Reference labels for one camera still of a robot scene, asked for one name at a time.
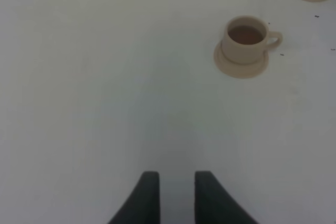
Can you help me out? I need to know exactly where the near tan cup saucer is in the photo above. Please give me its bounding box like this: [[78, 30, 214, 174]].
[[214, 42, 269, 79]]

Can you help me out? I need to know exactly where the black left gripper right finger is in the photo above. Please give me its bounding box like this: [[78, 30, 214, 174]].
[[194, 171, 257, 224]]

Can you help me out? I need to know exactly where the near tan teacup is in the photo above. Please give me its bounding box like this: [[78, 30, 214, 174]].
[[221, 16, 283, 65]]

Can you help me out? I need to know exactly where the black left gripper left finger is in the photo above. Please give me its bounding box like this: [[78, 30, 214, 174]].
[[109, 171, 160, 224]]

